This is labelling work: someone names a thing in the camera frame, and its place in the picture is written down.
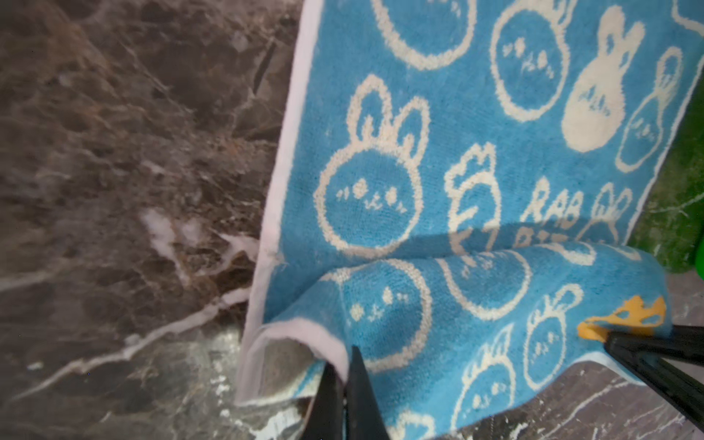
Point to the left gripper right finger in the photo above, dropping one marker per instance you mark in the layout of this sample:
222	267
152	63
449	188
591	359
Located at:
363	416

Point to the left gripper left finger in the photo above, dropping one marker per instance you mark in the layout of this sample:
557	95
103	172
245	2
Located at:
325	417

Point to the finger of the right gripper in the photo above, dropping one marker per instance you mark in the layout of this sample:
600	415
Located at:
651	360

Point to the green plastic basket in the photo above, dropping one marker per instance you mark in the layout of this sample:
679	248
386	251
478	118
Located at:
699	259

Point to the blue bunny print towel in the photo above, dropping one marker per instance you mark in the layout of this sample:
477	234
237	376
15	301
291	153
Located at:
453	194

